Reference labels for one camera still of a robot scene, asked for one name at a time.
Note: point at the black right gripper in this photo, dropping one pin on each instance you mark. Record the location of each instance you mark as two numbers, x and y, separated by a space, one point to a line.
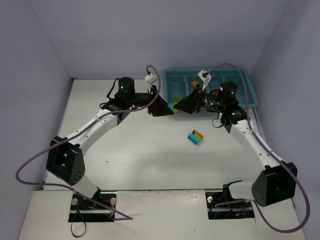
198 100

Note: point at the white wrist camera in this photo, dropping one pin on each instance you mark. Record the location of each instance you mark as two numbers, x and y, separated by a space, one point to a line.
150 79
205 76

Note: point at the lime green sloped lego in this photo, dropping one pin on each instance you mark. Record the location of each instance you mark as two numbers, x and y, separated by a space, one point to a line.
177 99

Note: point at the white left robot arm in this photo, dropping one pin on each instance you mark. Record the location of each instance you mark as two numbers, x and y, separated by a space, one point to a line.
66 158

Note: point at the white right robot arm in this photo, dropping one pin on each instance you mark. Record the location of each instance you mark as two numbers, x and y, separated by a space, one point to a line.
275 182

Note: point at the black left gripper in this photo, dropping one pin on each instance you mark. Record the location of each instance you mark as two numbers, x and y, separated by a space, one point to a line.
152 104

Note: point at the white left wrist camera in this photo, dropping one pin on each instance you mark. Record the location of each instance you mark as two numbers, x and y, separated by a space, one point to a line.
150 79

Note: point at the light blue small lego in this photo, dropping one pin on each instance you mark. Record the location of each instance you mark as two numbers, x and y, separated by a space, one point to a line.
170 105

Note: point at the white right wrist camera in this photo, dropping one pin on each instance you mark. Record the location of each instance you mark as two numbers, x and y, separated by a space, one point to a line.
205 76

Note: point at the lime green small lego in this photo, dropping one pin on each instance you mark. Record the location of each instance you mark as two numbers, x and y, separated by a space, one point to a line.
175 110

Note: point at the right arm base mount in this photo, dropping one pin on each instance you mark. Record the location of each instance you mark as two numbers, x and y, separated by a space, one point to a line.
222 206

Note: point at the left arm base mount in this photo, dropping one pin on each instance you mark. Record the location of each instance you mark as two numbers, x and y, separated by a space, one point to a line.
82 209

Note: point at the light blue long lego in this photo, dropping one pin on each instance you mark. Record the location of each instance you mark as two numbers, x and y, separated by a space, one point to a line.
193 139

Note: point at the teal divided plastic tray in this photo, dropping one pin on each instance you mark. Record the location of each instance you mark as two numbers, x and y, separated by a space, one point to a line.
177 83

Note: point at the lime green curved lego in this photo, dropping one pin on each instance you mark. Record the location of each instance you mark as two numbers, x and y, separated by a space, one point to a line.
199 137

